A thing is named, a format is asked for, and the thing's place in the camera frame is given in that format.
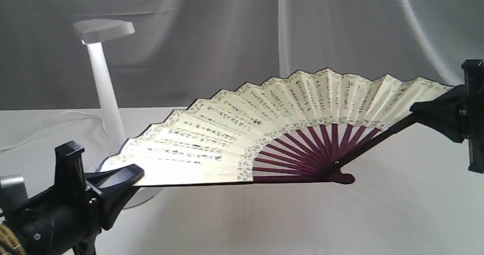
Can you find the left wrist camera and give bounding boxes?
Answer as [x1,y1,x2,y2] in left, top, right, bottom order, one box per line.
[0,174,29,217]

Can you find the folding paper fan dark ribs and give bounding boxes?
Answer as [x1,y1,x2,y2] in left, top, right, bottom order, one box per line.
[96,68,454,187]

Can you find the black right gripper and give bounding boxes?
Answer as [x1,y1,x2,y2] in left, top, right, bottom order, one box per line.
[410,59,484,174]

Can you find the white power cable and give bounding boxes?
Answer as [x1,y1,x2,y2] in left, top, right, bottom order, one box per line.
[0,110,106,151]

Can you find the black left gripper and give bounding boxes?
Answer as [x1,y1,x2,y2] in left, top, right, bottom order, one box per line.
[8,141,145,255]

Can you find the white desk lamp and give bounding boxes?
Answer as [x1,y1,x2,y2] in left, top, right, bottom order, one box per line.
[72,19,163,210]

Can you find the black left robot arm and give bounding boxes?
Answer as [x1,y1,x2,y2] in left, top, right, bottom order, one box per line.
[0,141,144,255]

